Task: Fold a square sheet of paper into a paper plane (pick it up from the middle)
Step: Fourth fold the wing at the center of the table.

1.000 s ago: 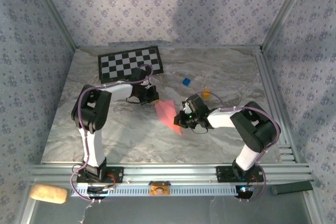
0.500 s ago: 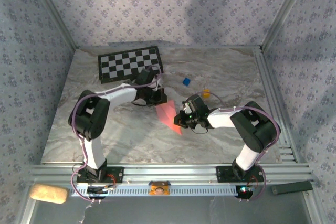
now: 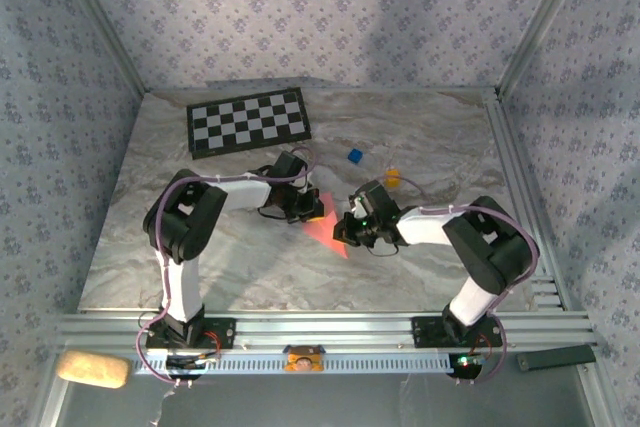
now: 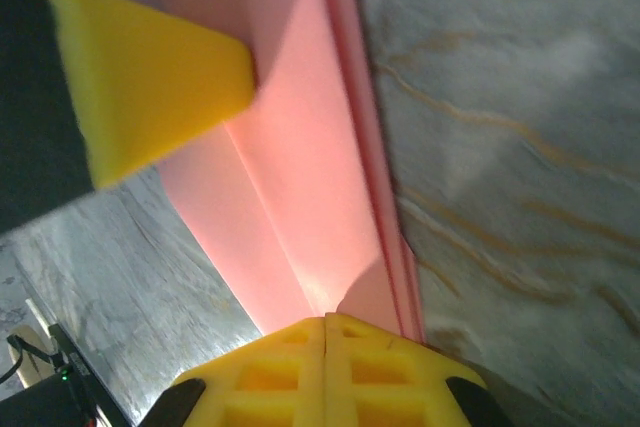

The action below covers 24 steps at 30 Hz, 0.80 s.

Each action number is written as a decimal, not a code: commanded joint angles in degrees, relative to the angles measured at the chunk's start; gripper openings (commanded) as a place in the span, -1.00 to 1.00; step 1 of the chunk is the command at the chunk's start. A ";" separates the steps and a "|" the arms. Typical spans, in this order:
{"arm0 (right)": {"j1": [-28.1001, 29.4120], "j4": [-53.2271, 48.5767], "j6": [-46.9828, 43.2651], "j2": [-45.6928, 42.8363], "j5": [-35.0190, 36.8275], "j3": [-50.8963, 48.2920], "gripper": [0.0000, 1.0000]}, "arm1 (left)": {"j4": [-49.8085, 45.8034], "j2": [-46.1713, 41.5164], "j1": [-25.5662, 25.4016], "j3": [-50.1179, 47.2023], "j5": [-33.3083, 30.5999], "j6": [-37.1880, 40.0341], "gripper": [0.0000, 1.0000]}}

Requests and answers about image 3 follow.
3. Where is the pink cloth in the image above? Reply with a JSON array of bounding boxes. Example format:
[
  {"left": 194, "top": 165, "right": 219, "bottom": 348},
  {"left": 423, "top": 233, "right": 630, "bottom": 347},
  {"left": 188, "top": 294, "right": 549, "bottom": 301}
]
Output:
[{"left": 302, "top": 191, "right": 351, "bottom": 261}]

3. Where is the black white checkerboard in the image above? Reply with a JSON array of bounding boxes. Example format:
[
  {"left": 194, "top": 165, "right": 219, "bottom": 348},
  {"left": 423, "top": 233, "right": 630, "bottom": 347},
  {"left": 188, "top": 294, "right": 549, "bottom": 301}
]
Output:
[{"left": 185, "top": 86, "right": 313, "bottom": 161}]

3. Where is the orange cartoon figure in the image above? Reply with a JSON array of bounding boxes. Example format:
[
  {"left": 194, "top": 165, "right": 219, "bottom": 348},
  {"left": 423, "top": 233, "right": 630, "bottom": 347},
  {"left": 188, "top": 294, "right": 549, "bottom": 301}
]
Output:
[{"left": 282, "top": 344, "right": 326, "bottom": 374}]

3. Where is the black flat bar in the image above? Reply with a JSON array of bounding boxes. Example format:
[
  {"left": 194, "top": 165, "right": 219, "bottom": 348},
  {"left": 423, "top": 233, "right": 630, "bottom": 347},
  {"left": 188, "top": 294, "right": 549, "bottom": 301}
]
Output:
[{"left": 516, "top": 344, "right": 597, "bottom": 372}]

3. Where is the tan sponge block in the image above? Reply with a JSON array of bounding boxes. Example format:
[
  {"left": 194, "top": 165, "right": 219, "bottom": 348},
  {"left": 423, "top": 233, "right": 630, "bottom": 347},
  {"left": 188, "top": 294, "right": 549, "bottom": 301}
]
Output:
[{"left": 56, "top": 350, "right": 132, "bottom": 390}]

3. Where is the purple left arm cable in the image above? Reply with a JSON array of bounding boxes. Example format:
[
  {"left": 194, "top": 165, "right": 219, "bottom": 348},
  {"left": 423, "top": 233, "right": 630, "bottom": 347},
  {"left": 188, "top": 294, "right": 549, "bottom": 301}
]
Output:
[{"left": 135, "top": 146, "right": 317, "bottom": 391}]

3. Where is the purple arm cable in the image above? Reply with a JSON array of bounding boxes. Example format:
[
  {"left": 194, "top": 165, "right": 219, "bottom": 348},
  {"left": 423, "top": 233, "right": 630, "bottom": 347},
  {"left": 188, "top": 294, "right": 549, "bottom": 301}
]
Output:
[
  {"left": 135, "top": 146, "right": 317, "bottom": 391},
  {"left": 372, "top": 174, "right": 544, "bottom": 387}
]

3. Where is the long aluminium mounting rail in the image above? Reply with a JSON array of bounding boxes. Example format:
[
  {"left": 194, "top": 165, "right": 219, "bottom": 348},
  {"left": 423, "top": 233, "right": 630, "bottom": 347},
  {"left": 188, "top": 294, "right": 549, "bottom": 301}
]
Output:
[{"left": 48, "top": 310, "right": 599, "bottom": 354}]

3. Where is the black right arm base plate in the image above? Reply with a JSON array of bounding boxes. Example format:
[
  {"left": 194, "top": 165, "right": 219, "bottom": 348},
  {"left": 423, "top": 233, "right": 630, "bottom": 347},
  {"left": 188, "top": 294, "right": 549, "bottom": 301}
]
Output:
[{"left": 410, "top": 315, "right": 504, "bottom": 350}]

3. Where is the white slotted cable duct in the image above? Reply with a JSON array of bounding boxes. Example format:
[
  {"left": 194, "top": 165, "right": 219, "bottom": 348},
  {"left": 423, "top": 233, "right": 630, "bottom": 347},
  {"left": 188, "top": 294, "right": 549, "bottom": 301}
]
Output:
[{"left": 130, "top": 350, "right": 454, "bottom": 377}]

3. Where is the aluminium side rail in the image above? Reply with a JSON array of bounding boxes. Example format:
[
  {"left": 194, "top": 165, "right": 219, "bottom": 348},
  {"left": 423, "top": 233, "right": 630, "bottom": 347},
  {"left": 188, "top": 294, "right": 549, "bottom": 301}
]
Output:
[{"left": 482, "top": 96, "right": 569, "bottom": 311}]

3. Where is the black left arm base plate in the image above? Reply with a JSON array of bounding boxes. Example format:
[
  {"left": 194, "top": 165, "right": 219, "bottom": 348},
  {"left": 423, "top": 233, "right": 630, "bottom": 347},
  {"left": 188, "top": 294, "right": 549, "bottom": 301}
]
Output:
[{"left": 144, "top": 316, "right": 237, "bottom": 351}]

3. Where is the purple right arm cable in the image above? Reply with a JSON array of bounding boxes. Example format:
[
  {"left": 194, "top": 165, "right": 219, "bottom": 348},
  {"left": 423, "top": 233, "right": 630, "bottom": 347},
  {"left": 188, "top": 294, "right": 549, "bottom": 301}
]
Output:
[{"left": 372, "top": 174, "right": 544, "bottom": 387}]

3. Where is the aluminium frame post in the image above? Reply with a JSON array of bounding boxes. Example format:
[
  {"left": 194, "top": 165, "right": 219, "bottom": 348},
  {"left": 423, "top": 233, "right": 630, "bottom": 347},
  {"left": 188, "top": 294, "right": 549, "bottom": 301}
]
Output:
[
  {"left": 494, "top": 0, "right": 599, "bottom": 98},
  {"left": 49, "top": 0, "right": 151, "bottom": 96}
]

